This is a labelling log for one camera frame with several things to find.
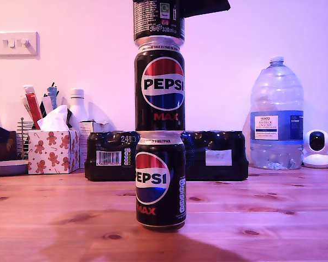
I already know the small white round camera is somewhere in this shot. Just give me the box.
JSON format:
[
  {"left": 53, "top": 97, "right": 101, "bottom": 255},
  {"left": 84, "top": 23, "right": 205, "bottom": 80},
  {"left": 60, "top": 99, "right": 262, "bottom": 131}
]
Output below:
[{"left": 302, "top": 129, "right": 328, "bottom": 169}]

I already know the black Pepsi Max can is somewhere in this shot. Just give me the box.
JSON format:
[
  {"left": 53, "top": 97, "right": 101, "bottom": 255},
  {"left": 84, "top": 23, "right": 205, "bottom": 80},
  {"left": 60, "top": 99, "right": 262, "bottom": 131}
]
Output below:
[
  {"left": 134, "top": 43, "right": 186, "bottom": 132},
  {"left": 135, "top": 130, "right": 186, "bottom": 230},
  {"left": 133, "top": 0, "right": 186, "bottom": 46}
]

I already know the black and white striped tube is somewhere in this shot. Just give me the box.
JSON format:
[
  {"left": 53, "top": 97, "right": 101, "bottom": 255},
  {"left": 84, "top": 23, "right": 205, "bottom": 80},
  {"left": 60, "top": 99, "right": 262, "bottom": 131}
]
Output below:
[{"left": 40, "top": 94, "right": 53, "bottom": 118}]

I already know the black Pepsi Max multipack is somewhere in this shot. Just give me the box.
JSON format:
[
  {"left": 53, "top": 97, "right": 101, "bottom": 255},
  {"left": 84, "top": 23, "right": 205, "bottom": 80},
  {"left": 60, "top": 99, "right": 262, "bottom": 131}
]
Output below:
[{"left": 84, "top": 130, "right": 249, "bottom": 182}]

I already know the dark box with red print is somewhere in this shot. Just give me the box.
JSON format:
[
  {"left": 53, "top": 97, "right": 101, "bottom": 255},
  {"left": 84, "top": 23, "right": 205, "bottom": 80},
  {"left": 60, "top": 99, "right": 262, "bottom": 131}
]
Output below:
[{"left": 0, "top": 131, "right": 17, "bottom": 163}]

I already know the blue and white tube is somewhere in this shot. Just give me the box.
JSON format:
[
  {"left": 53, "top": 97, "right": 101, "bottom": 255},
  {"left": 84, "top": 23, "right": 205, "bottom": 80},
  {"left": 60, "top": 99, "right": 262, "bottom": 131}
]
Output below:
[{"left": 46, "top": 82, "right": 60, "bottom": 110}]

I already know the gingerbread print tissue box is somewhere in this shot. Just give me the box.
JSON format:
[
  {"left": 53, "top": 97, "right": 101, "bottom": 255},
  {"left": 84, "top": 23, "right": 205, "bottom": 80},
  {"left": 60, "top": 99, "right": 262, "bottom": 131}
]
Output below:
[{"left": 27, "top": 130, "right": 80, "bottom": 175}]

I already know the small white carton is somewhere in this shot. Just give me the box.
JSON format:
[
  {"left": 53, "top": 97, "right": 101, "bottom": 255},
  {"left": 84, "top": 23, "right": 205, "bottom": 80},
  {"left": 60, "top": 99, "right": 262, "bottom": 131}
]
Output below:
[{"left": 78, "top": 121, "right": 109, "bottom": 169}]

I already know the white insulated bottle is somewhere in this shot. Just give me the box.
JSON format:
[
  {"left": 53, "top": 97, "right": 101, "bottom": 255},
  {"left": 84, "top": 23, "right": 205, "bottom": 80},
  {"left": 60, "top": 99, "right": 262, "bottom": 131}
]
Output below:
[{"left": 67, "top": 88, "right": 89, "bottom": 132}]

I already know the red and white tube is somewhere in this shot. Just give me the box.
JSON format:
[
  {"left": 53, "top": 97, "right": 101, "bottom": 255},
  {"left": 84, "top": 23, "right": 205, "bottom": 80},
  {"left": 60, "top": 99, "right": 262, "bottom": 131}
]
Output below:
[{"left": 22, "top": 85, "right": 43, "bottom": 129}]

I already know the white tissue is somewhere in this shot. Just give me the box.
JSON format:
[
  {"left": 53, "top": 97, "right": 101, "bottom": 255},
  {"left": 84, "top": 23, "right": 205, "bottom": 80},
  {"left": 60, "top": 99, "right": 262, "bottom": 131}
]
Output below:
[{"left": 37, "top": 105, "right": 70, "bottom": 132}]

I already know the large clear water bottle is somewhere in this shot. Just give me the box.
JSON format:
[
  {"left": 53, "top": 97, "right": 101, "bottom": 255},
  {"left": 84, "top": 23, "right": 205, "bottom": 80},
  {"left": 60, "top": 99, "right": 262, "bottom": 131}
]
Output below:
[{"left": 250, "top": 56, "right": 304, "bottom": 170}]

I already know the metal wire holder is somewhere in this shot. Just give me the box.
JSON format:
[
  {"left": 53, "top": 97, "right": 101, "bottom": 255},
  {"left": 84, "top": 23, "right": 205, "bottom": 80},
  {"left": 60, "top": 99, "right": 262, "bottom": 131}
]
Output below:
[{"left": 16, "top": 117, "right": 40, "bottom": 160}]

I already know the white slim packet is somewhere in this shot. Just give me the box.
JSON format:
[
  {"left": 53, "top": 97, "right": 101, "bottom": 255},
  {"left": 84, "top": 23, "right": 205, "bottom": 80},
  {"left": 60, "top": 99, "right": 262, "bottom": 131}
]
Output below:
[{"left": 21, "top": 96, "right": 33, "bottom": 120}]

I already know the white wall light switch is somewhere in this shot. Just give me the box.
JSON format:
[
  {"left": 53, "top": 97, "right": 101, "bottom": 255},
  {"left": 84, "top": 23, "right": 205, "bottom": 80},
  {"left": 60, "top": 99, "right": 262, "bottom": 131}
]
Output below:
[{"left": 0, "top": 32, "right": 40, "bottom": 58}]

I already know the grey plate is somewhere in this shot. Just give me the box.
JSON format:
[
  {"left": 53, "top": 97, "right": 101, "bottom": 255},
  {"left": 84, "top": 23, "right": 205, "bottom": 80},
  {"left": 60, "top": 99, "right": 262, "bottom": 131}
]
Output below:
[{"left": 0, "top": 160, "right": 29, "bottom": 177}]

